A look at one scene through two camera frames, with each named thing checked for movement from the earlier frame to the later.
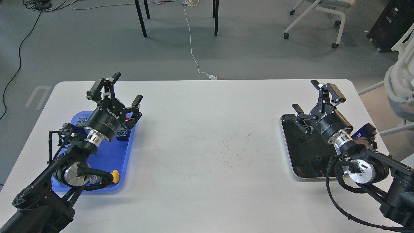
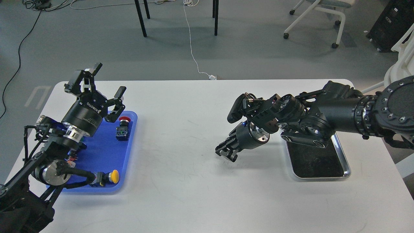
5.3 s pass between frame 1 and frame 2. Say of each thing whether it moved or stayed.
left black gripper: moved
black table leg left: stayed
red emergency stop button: stayed
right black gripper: moved
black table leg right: stayed
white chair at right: stayed
